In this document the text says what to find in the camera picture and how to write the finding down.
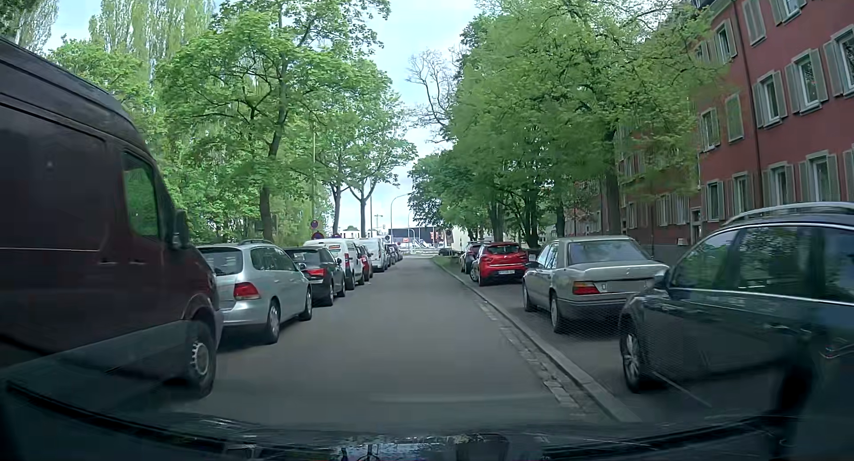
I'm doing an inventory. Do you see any low dark building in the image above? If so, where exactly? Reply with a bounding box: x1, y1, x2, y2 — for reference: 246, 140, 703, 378
390, 226, 443, 247

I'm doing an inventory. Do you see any red car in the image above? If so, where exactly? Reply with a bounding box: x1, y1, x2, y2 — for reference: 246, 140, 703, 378
470, 242, 530, 287

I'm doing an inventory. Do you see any row of parked cars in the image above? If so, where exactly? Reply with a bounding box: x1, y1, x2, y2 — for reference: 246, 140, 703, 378
303, 237, 404, 291

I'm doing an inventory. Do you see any black car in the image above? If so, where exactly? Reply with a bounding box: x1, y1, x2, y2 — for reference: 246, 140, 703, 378
284, 246, 346, 307

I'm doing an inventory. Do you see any grey asphalt road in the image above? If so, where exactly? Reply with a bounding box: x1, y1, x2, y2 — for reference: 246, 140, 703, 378
175, 255, 618, 430

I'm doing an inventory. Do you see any beige saloon car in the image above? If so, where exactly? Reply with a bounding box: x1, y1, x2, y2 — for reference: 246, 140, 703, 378
522, 235, 669, 334

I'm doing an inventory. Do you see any silver estate car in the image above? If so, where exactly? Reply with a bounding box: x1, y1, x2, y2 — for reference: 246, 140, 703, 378
197, 239, 314, 346

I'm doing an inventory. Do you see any grey paved parking strip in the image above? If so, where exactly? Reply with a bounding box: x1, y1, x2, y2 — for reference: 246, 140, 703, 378
451, 261, 755, 423

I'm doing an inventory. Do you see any row of trees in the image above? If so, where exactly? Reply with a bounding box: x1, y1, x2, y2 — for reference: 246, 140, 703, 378
406, 0, 718, 248
0, 0, 418, 246

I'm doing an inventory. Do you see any car's own bonnet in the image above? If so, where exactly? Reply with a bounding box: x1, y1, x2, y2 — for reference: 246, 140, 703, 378
0, 362, 854, 461

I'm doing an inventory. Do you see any dark grey estate car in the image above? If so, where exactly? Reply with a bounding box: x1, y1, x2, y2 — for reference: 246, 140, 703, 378
618, 202, 854, 422

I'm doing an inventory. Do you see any dark red van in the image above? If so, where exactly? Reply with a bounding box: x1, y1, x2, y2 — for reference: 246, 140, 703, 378
0, 37, 224, 400

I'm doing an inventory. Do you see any red brick apartment building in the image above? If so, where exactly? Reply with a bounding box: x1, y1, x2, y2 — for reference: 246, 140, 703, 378
564, 0, 854, 265

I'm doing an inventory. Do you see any lamp post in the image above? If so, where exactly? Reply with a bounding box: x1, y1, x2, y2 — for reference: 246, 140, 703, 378
390, 192, 413, 243

